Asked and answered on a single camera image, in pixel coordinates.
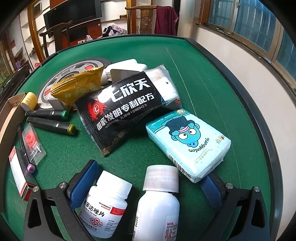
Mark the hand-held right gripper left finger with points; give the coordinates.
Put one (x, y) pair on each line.
(83, 183)

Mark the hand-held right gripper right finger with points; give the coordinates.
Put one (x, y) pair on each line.
(211, 194)

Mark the white medicine bottle red label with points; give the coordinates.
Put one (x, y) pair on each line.
(104, 208)

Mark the white bottle ribbed cap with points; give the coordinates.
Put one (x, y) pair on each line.
(157, 208)

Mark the light blue tissue pack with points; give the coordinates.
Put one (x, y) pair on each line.
(185, 143)

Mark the red and white box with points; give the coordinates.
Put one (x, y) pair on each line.
(19, 173)

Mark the black marker olive cap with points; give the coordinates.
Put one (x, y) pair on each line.
(50, 125)

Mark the clear pack with red item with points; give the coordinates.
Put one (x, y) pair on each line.
(31, 139)

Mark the black marker purple cap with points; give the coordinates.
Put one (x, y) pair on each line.
(23, 148)

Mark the black marker green cap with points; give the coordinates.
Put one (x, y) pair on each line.
(44, 113)

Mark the black snack packet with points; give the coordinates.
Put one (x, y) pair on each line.
(120, 104)

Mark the gold snack packet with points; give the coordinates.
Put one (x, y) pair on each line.
(74, 88)

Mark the yellow tape roll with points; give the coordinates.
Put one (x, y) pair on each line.
(29, 99)

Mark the cardboard box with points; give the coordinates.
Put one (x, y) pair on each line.
(9, 115)

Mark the white charger adapter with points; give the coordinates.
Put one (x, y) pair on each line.
(129, 63)

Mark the round silver table panel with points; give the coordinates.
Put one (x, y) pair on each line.
(67, 74)

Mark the white plastic bag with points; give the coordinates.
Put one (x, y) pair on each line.
(89, 38)

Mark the dark wooden chair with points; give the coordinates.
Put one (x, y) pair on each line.
(59, 34)

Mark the floral cloth pile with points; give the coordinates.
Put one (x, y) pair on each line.
(114, 30)

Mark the flat screen television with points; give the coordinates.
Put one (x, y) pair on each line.
(74, 11)

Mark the wooden chair carved back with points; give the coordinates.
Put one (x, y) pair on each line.
(144, 20)

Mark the wooden framed window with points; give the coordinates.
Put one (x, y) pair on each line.
(252, 23)

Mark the dark red garment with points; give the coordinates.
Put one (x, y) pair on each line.
(165, 20)

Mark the wall shelving unit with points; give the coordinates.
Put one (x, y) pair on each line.
(25, 20)

